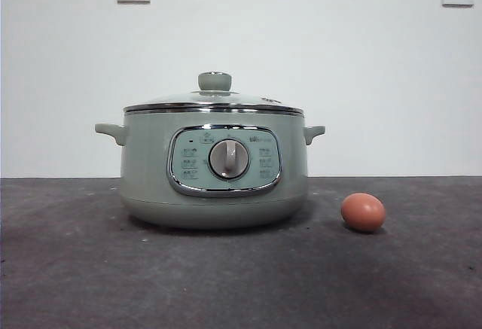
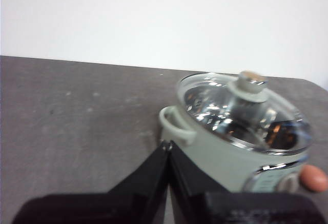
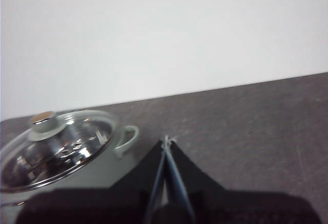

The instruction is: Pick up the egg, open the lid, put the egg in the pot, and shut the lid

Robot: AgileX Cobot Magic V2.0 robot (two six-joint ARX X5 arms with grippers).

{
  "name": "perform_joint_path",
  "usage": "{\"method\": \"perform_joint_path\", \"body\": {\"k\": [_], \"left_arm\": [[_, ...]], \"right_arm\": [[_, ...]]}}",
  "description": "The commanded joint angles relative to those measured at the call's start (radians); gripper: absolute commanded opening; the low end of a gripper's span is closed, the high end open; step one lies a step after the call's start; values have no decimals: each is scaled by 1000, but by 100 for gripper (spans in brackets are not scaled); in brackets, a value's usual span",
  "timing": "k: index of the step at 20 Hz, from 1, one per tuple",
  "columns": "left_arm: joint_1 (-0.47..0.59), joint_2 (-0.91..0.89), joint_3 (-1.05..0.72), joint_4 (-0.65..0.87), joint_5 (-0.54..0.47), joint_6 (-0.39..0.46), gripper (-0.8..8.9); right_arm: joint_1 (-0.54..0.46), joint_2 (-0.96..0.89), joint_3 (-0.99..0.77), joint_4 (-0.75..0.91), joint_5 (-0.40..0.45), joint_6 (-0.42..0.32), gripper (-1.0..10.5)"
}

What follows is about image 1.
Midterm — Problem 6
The glass lid with green knob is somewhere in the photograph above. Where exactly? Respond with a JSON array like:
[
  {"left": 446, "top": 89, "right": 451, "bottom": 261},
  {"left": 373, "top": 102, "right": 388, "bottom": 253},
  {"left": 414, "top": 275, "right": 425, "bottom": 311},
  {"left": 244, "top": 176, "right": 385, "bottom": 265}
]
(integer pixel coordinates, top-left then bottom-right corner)
[{"left": 123, "top": 71, "right": 304, "bottom": 114}]

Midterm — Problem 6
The brown egg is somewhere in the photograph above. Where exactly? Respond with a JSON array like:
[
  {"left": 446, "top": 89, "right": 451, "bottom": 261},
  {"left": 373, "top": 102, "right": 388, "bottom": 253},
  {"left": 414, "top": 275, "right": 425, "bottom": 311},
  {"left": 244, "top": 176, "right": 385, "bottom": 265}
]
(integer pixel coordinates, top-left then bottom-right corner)
[{"left": 340, "top": 192, "right": 387, "bottom": 233}]

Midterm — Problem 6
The sage green electric pot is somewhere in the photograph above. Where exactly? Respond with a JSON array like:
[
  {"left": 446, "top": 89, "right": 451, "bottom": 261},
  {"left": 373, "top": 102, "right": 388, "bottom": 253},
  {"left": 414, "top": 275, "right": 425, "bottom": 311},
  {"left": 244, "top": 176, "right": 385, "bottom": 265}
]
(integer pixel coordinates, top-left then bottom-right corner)
[{"left": 94, "top": 109, "right": 326, "bottom": 231}]

